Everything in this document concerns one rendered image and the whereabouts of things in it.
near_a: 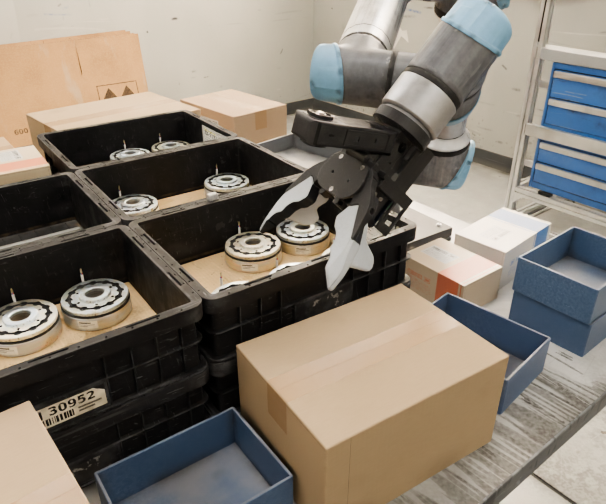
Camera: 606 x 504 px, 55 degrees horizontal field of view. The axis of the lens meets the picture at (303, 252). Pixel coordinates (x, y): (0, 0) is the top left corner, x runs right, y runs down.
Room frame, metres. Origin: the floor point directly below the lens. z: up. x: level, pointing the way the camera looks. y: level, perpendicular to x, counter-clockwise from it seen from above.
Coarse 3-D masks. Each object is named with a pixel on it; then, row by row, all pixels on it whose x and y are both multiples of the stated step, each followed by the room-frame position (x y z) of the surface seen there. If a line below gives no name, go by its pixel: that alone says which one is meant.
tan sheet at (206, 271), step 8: (328, 248) 0.98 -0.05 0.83; (208, 256) 0.95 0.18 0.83; (216, 256) 0.95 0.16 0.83; (224, 256) 0.95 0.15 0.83; (288, 256) 0.95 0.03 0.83; (296, 256) 0.95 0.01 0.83; (304, 256) 0.95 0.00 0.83; (312, 256) 0.95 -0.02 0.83; (184, 264) 0.92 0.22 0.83; (192, 264) 0.92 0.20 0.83; (200, 264) 0.92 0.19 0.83; (208, 264) 0.92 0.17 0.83; (216, 264) 0.92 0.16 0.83; (224, 264) 0.92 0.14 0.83; (280, 264) 0.92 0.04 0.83; (192, 272) 0.89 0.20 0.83; (200, 272) 0.89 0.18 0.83; (208, 272) 0.89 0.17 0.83; (216, 272) 0.89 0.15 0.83; (224, 272) 0.89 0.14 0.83; (232, 272) 0.89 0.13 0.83; (240, 272) 0.89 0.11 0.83; (264, 272) 0.89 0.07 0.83; (200, 280) 0.86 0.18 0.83; (208, 280) 0.86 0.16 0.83; (216, 280) 0.86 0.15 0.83; (224, 280) 0.86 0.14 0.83; (232, 280) 0.86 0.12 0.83; (240, 280) 0.86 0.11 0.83; (248, 280) 0.86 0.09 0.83; (208, 288) 0.84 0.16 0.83; (216, 288) 0.84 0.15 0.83
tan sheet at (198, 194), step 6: (192, 192) 1.25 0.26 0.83; (198, 192) 1.25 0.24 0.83; (204, 192) 1.25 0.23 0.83; (168, 198) 1.22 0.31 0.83; (174, 198) 1.22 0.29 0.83; (180, 198) 1.22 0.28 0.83; (186, 198) 1.22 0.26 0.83; (192, 198) 1.22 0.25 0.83; (198, 198) 1.22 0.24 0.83; (162, 204) 1.18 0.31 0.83; (168, 204) 1.18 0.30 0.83; (174, 204) 1.18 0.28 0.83
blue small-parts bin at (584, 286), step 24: (552, 240) 1.00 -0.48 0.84; (576, 240) 1.04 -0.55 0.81; (600, 240) 1.01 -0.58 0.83; (528, 264) 0.91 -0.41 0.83; (552, 264) 1.01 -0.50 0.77; (576, 264) 1.01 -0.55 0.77; (600, 264) 1.00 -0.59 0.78; (528, 288) 0.90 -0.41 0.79; (552, 288) 0.87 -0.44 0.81; (576, 288) 0.84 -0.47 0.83; (600, 288) 0.82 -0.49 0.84; (576, 312) 0.83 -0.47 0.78; (600, 312) 0.84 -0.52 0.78
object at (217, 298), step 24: (240, 192) 1.02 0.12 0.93; (168, 216) 0.92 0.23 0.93; (144, 240) 0.82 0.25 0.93; (384, 240) 0.83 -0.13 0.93; (408, 240) 0.86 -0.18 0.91; (168, 264) 0.75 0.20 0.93; (312, 264) 0.75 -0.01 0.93; (192, 288) 0.68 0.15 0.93; (240, 288) 0.68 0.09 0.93; (264, 288) 0.70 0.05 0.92; (216, 312) 0.65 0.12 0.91
